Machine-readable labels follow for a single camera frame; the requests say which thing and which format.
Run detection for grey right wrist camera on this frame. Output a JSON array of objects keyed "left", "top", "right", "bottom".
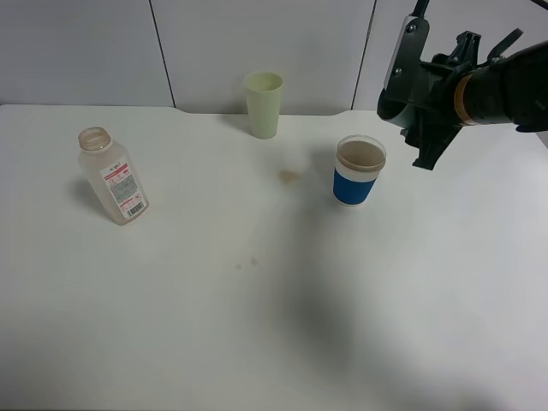
[{"left": 384, "top": 15, "right": 430, "bottom": 99}]

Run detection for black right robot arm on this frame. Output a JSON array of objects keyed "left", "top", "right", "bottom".
[{"left": 398, "top": 29, "right": 547, "bottom": 170}]

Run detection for clear plastic drink bottle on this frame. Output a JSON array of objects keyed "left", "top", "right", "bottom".
[{"left": 78, "top": 127, "right": 150, "bottom": 226}]

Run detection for pale yellow plastic cup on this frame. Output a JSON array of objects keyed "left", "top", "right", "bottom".
[{"left": 243, "top": 71, "right": 283, "bottom": 140}]

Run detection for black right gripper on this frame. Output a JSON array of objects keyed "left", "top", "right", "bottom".
[{"left": 401, "top": 31, "right": 480, "bottom": 170}]

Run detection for blue sleeved paper cup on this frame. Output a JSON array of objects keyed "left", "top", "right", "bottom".
[{"left": 333, "top": 134, "right": 386, "bottom": 206}]

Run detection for teal green plastic cup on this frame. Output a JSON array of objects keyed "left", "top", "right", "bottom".
[{"left": 377, "top": 89, "right": 414, "bottom": 129}]

